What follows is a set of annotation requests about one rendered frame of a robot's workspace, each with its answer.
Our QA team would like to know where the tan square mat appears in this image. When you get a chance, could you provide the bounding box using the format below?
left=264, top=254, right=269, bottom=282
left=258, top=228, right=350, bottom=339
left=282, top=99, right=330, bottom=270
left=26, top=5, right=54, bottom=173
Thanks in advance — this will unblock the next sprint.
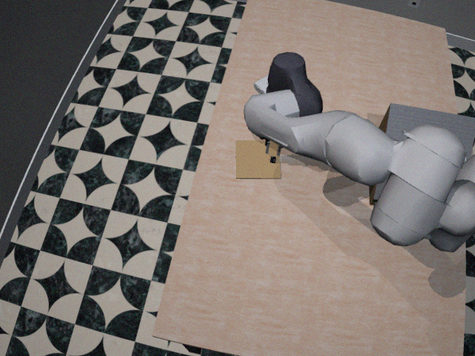
left=236, top=140, right=281, bottom=179

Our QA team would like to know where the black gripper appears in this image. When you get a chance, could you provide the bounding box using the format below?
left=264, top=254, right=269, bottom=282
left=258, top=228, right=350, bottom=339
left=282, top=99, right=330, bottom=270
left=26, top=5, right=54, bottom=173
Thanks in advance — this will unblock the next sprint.
left=260, top=137, right=283, bottom=156

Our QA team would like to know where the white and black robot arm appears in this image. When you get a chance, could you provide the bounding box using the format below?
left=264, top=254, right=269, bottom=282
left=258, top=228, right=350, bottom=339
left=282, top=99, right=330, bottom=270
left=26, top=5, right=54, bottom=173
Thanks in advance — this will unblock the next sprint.
left=243, top=52, right=475, bottom=252

